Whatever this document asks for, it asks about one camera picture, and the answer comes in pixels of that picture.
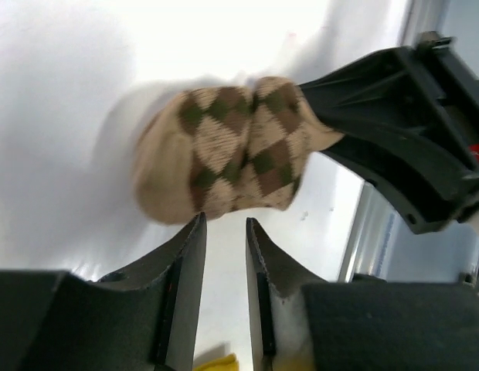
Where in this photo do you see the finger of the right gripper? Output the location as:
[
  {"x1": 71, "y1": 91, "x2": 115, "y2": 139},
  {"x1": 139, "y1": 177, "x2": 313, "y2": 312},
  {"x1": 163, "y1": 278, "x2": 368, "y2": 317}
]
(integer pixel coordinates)
[{"x1": 301, "y1": 46, "x2": 479, "y2": 234}]

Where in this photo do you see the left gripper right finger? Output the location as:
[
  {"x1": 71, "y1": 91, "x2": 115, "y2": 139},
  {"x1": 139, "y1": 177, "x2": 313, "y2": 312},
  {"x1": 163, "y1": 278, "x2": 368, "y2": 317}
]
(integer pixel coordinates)
[{"x1": 246, "y1": 218, "x2": 326, "y2": 370}]

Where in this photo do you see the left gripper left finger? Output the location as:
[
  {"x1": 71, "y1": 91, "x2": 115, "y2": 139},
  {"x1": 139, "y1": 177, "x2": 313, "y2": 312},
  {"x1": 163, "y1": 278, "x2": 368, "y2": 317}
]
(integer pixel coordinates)
[{"x1": 96, "y1": 214, "x2": 207, "y2": 370}]

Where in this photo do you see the light brown argyle sock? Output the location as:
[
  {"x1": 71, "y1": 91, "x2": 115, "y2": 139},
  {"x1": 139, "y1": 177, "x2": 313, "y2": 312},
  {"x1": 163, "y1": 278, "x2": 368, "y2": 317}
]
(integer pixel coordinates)
[{"x1": 133, "y1": 77, "x2": 342, "y2": 225}]

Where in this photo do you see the yellow bear sock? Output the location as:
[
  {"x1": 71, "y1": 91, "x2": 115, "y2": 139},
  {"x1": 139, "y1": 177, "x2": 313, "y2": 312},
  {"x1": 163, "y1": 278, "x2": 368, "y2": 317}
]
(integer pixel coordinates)
[{"x1": 193, "y1": 353, "x2": 240, "y2": 371}]

